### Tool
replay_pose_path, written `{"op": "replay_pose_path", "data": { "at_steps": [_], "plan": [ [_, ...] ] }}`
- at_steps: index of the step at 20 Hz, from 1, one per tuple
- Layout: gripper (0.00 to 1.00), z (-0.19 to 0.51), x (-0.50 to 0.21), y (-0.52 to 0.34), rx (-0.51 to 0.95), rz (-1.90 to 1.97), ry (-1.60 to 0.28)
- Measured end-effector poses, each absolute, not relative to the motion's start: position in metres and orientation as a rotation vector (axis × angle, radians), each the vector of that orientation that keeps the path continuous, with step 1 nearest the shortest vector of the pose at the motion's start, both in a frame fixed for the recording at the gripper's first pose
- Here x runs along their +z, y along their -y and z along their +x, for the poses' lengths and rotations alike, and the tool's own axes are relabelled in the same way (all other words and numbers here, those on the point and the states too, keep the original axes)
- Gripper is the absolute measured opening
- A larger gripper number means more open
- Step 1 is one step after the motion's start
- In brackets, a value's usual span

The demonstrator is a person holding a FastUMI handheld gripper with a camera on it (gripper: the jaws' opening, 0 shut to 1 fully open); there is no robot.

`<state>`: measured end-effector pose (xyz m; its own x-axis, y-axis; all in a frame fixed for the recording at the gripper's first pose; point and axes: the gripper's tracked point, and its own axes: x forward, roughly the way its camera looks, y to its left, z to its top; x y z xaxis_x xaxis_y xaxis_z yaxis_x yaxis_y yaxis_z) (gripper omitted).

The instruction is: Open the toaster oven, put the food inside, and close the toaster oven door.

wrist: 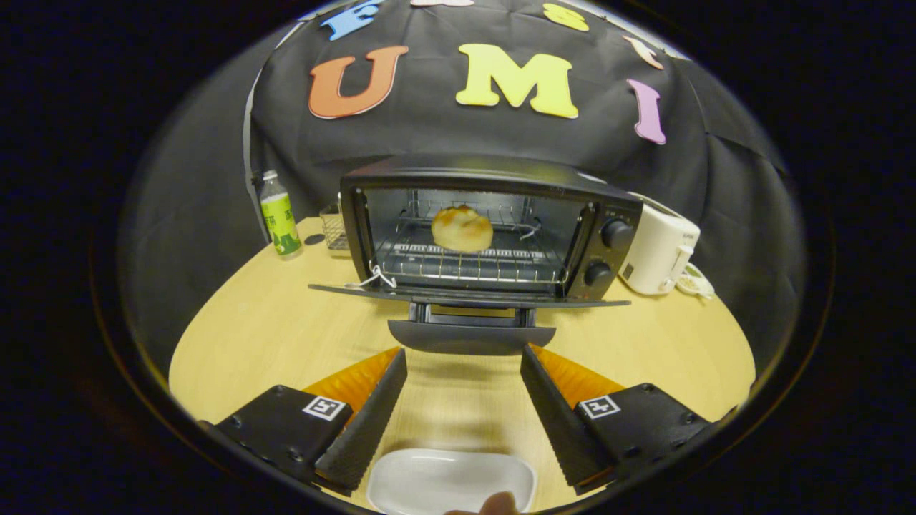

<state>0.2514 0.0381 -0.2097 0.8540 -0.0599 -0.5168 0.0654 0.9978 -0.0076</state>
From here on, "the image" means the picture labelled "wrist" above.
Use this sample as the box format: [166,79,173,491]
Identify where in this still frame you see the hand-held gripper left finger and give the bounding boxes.
[211,347,409,496]

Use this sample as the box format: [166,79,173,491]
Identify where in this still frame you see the golden bread roll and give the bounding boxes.
[431,205,494,253]

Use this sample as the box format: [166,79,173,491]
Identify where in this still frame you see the green label drink bottle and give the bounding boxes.
[259,170,303,257]

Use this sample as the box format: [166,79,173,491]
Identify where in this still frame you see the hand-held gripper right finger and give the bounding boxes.
[520,343,716,496]

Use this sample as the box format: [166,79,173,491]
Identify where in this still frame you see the white square plate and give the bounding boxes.
[366,448,537,515]

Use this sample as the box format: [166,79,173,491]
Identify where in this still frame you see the white toaster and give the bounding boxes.
[619,192,702,296]

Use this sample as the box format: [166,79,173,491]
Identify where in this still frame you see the white divided snack tray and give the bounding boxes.
[675,263,716,300]

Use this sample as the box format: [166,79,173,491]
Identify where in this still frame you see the black toaster oven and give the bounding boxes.
[308,154,645,356]

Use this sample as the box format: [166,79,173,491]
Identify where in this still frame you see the white string loop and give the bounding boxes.
[343,263,398,290]

